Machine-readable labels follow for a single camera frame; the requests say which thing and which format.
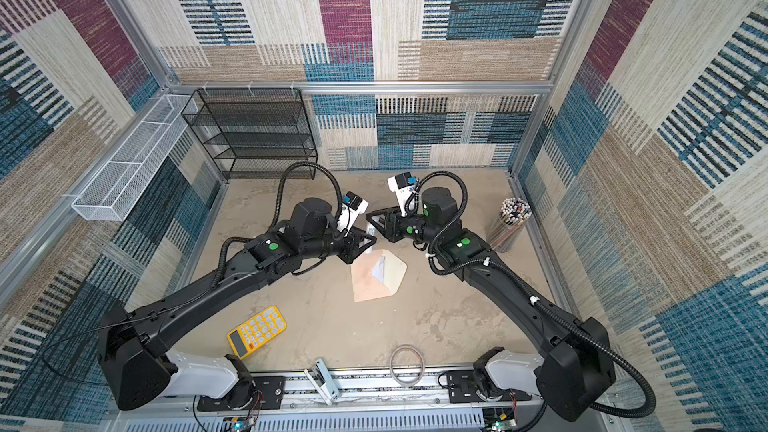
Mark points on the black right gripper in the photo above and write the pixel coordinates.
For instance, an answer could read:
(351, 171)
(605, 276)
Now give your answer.
(392, 223)

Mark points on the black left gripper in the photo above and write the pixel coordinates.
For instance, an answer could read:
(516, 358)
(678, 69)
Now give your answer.
(353, 248)

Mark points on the white letter with green border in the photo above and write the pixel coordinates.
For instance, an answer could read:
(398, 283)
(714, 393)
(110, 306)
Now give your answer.
(378, 271)

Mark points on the pink envelope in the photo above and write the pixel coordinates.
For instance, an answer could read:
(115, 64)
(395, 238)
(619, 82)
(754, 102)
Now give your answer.
(366, 288)

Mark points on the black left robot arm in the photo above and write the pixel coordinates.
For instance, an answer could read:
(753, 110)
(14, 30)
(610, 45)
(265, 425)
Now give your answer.
(135, 348)

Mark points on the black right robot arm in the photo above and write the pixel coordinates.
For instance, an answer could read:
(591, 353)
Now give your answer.
(579, 365)

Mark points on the light blue stapler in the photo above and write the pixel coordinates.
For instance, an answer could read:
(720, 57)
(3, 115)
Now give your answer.
(322, 381)

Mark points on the cup of pencils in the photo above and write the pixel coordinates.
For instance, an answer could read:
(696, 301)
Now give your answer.
(509, 222)

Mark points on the yellow calculator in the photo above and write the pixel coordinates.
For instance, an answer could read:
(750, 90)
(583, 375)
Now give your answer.
(257, 331)

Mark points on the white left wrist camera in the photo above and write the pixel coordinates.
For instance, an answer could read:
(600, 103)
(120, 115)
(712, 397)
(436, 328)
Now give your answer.
(352, 207)

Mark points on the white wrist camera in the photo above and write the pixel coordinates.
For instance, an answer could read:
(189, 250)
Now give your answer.
(352, 207)
(403, 185)

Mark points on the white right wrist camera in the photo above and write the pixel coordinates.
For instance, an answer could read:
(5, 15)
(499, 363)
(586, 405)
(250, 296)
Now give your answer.
(403, 185)

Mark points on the black wire shelf rack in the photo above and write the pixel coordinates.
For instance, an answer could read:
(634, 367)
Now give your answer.
(251, 133)

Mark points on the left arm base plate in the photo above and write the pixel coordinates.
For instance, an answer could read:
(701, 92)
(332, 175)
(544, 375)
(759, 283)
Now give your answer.
(261, 392)

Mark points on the white wire mesh basket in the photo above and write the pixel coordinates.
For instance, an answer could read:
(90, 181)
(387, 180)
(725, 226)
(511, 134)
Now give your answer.
(114, 191)

